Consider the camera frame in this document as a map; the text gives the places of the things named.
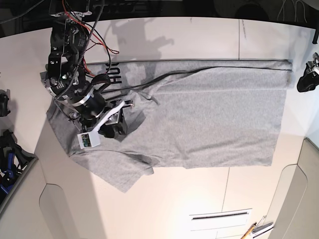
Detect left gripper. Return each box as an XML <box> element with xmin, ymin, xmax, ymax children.
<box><xmin>297</xmin><ymin>52</ymin><xmax>319</xmax><ymax>93</ymax></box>

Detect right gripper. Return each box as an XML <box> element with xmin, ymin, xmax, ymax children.
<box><xmin>81</xmin><ymin>99</ymin><xmax>134</xmax><ymax>141</ymax></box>

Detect grey T-shirt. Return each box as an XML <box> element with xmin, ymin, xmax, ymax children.
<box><xmin>47</xmin><ymin>60</ymin><xmax>294</xmax><ymax>192</ymax></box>

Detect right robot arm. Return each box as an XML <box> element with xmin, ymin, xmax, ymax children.
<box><xmin>41</xmin><ymin>0</ymin><xmax>133</xmax><ymax>147</ymax></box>

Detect blue black clamps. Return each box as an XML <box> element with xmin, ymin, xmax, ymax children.
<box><xmin>0</xmin><ymin>129</ymin><xmax>36</xmax><ymax>195</ymax></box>

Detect black device at table edge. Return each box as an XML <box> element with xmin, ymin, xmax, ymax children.
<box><xmin>0</xmin><ymin>90</ymin><xmax>10</xmax><ymax>118</ymax></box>

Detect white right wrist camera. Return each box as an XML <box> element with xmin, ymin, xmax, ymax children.
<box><xmin>77</xmin><ymin>131</ymin><xmax>101</xmax><ymax>149</ymax></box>

